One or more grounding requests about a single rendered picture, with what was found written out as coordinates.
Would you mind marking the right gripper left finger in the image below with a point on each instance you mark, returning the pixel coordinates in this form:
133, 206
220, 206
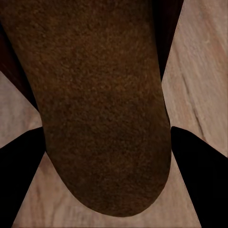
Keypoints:
19, 161

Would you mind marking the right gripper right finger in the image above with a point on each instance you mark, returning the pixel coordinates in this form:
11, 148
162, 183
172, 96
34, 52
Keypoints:
205, 174

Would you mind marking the sandal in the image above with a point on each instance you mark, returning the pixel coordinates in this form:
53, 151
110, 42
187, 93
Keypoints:
93, 69

